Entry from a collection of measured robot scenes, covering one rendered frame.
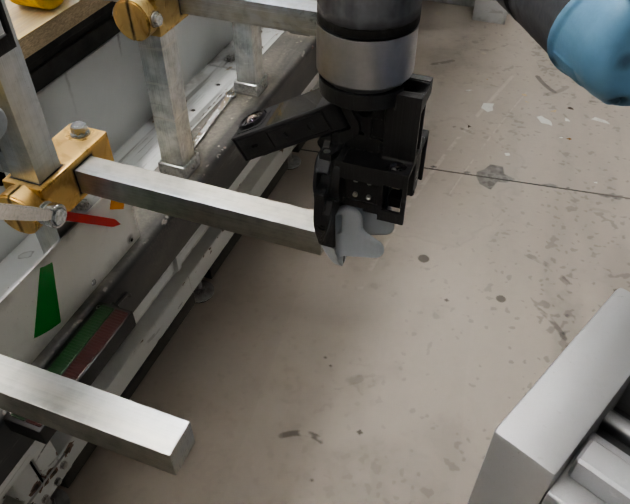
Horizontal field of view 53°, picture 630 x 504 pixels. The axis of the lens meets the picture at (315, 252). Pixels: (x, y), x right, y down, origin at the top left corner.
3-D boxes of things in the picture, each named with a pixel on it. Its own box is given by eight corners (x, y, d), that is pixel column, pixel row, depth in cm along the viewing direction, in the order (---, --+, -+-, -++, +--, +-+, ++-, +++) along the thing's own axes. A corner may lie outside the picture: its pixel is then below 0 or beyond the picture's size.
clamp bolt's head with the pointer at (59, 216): (134, 217, 78) (56, 203, 63) (129, 237, 78) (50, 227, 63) (120, 213, 78) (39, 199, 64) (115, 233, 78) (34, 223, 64)
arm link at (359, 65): (300, 32, 45) (338, -11, 50) (301, 90, 48) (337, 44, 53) (404, 49, 43) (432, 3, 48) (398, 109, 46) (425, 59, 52)
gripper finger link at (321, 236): (329, 258, 58) (330, 181, 52) (313, 254, 58) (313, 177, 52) (345, 226, 61) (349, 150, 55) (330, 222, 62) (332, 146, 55)
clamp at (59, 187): (116, 167, 75) (107, 130, 71) (43, 240, 66) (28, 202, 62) (76, 157, 76) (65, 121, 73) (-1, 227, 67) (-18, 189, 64)
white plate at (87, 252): (142, 237, 84) (126, 176, 77) (8, 394, 66) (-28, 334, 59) (138, 236, 84) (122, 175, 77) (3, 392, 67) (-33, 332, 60)
